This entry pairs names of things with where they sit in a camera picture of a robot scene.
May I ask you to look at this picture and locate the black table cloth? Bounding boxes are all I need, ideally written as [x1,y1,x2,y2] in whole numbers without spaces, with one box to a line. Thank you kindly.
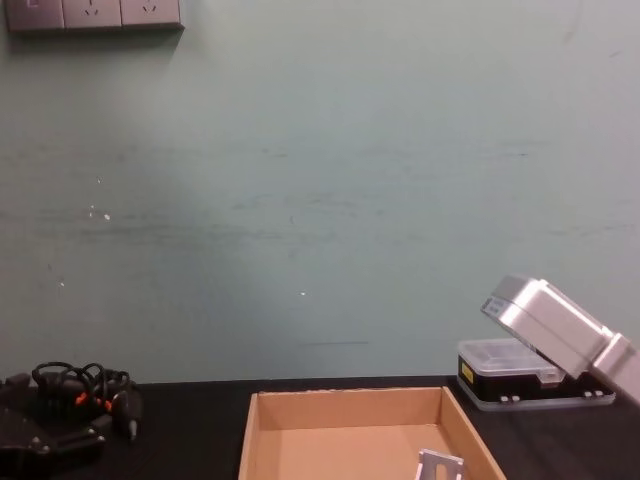
[0,375,640,480]

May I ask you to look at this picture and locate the shallow brown cardboard tray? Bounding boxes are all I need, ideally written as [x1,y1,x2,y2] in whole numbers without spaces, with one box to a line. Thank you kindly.
[237,385,509,480]

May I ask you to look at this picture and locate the clear plastic case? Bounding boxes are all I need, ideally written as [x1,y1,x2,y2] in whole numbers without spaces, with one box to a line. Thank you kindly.
[455,337,617,413]

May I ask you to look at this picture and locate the black corded tool orange parts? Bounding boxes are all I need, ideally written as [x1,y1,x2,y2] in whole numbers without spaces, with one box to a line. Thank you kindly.
[31,361,145,443]

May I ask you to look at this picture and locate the small silver metal bracket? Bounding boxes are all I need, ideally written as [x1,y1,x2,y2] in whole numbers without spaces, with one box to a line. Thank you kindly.
[414,447,469,480]

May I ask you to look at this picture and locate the grey wall switch plate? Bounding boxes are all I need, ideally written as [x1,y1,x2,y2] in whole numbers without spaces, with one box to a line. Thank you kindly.
[4,0,66,33]

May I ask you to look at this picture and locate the grey wall socket plate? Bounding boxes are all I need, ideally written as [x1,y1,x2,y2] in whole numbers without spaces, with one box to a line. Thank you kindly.
[120,0,186,29]
[63,0,123,30]

